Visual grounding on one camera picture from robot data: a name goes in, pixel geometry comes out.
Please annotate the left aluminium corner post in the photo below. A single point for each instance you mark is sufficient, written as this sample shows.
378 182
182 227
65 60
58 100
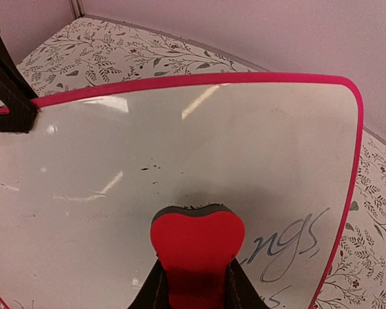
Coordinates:
77 8

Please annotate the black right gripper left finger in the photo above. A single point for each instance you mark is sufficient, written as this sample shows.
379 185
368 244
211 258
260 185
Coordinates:
154 293

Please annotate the pink framed whiteboard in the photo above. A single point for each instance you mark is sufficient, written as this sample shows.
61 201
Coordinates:
78 192

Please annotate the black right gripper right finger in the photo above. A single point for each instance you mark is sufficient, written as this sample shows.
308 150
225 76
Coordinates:
239 291

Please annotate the red black whiteboard eraser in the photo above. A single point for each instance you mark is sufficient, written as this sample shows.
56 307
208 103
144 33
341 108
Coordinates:
195 247

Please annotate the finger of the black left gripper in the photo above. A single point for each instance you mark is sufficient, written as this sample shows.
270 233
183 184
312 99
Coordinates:
17 95

